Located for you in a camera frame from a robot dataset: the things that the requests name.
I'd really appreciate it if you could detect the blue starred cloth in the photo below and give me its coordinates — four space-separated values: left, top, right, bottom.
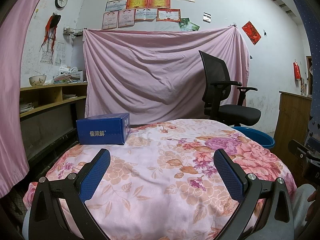
291 0 320 140

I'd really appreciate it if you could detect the red black tassel ornament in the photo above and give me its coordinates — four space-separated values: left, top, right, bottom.
39 14 62 55

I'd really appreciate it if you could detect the person's right hand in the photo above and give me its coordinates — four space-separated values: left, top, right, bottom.
307 190 320 222

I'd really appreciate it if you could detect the black mesh office chair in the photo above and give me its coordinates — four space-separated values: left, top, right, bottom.
199 50 262 127

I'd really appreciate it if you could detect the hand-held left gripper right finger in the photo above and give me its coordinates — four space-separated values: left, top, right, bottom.
213 149 295 240

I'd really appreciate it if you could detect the group of wall certificates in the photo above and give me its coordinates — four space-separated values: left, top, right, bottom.
101 0 195 30

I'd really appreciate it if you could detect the stack of books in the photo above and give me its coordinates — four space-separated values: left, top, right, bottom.
53 66 84 83

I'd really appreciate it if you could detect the red hanging packet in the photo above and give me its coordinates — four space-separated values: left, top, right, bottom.
293 60 302 80

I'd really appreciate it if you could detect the floral ceramic bowl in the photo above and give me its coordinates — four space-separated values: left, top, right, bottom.
29 75 47 87

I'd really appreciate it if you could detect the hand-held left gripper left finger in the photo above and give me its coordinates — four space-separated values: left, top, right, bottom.
28 148 112 240

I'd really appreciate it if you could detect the blue plastic basin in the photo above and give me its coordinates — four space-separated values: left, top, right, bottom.
232 126 275 148

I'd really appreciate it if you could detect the red diamond wall paper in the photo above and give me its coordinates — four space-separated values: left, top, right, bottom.
241 21 262 45

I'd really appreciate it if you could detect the pink curtain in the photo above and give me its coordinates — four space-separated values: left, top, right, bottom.
0 0 52 198

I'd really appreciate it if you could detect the white wall calendar sheet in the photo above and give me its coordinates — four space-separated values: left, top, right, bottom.
40 41 65 65

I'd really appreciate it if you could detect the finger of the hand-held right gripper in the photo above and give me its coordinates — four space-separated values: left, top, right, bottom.
287 140 314 160
305 137 320 153

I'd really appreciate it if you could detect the blue cardboard box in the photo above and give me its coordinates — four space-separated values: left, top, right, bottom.
76 112 131 146

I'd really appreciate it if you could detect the pink hanging sheet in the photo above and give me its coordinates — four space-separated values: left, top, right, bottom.
82 25 250 125

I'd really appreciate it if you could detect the wire wall rack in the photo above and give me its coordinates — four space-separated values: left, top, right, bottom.
62 26 84 37

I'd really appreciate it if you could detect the person's grey trouser leg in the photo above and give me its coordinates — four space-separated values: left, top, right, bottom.
291 184 316 230

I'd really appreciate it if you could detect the pink floral blanket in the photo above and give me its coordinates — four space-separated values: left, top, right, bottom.
23 119 297 240

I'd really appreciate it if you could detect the wooden shelf desk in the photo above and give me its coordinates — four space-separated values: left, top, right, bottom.
19 82 88 117

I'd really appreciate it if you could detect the wooden cabinet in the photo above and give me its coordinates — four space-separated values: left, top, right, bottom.
271 91 313 180

